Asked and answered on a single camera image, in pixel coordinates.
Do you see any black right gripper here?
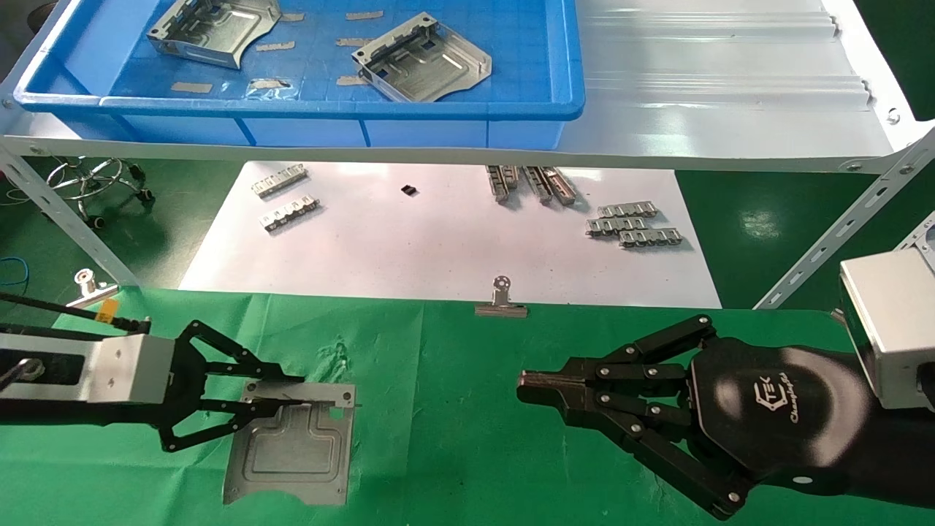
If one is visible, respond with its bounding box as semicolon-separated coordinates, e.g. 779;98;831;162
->
517;316;877;521

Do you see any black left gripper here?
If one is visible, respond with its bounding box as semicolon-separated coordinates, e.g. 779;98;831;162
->
88;320;311;452

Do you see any sheet metal bracket part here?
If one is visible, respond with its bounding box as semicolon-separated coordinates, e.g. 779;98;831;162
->
351;12;493;103
147;0;282;70
223;381;357;506

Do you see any silver binder clip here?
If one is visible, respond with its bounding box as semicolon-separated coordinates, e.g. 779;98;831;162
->
475;275;529;319
64;268;120;309

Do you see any green cloth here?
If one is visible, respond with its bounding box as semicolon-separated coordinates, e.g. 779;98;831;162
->
0;286;935;526

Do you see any perforated shelf brace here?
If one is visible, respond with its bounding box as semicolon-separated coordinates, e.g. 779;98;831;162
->
754;131;935;309
0;142;140;287

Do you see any chrome stool base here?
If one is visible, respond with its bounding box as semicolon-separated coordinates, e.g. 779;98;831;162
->
45;157;156;229

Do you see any white paper sheet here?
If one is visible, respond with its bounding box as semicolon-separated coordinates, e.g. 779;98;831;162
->
179;161;722;309

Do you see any white metal shelf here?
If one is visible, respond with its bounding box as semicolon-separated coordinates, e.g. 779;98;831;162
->
0;0;935;174

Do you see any clear plastic bag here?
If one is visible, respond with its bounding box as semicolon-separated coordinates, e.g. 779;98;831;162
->
246;77;302;99

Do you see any perforated metal angle bar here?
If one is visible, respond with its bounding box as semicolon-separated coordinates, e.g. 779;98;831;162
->
895;212;935;272

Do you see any blue plastic bin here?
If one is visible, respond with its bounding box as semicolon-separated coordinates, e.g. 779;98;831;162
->
13;0;587;148

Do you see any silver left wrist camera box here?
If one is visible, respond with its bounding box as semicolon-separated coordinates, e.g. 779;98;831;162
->
0;332;176;406

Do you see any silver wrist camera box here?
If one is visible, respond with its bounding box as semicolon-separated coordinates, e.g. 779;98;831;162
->
839;250;935;411
0;332;176;406

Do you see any black cable with yellow tag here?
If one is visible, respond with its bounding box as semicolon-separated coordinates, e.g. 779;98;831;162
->
0;292;151;334

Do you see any grey metal rail piece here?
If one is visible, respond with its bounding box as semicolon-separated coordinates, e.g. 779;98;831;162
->
523;166;579;206
486;165;521;203

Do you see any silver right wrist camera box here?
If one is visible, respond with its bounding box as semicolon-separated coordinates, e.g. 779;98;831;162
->
839;250;935;411

